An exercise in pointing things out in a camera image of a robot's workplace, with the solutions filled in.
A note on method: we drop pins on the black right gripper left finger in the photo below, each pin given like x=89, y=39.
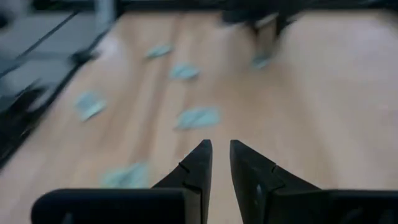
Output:
x=199, y=168

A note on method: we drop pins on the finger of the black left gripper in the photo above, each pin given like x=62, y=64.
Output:
x=253, y=28
x=283, y=24

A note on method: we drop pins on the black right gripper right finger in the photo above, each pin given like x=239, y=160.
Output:
x=248, y=174

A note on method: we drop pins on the green white sweetener packet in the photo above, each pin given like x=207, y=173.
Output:
x=158, y=50
x=89, y=105
x=198, y=117
x=126, y=175
x=260, y=60
x=184, y=71

